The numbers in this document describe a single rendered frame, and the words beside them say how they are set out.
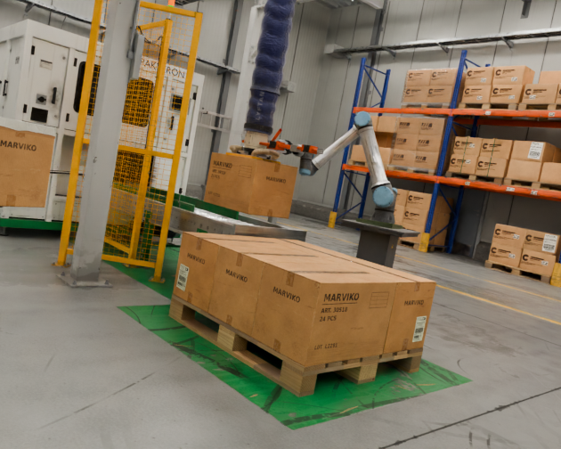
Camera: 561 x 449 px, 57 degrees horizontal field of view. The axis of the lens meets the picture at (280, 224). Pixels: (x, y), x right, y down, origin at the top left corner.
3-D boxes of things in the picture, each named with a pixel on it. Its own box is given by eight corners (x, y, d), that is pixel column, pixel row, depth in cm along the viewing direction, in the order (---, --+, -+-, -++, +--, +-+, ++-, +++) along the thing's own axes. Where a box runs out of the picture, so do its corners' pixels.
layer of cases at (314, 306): (172, 293, 324) (182, 231, 321) (287, 291, 392) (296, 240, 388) (304, 367, 237) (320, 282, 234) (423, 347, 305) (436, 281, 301)
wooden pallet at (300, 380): (167, 315, 326) (172, 293, 324) (283, 309, 393) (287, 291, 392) (298, 397, 238) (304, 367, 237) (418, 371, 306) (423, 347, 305)
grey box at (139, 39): (119, 78, 370) (126, 36, 368) (126, 80, 374) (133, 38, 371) (132, 77, 356) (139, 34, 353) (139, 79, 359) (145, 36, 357)
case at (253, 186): (203, 201, 416) (211, 151, 412) (243, 206, 442) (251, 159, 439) (247, 214, 371) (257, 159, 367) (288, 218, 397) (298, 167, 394)
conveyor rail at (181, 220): (95, 201, 528) (98, 183, 526) (101, 202, 531) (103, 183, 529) (228, 252, 359) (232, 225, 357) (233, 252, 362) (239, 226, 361)
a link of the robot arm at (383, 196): (397, 205, 391) (372, 111, 399) (395, 203, 375) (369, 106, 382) (378, 210, 396) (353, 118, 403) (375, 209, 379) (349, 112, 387)
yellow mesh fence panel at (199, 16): (51, 265, 401) (90, -12, 383) (55, 263, 411) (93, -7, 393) (163, 282, 408) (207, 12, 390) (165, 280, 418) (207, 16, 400)
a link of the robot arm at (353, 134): (368, 115, 411) (302, 168, 426) (366, 110, 399) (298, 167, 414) (377, 126, 409) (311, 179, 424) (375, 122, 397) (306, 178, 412)
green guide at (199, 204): (148, 193, 565) (150, 185, 564) (157, 194, 572) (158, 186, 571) (235, 219, 448) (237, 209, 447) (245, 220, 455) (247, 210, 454)
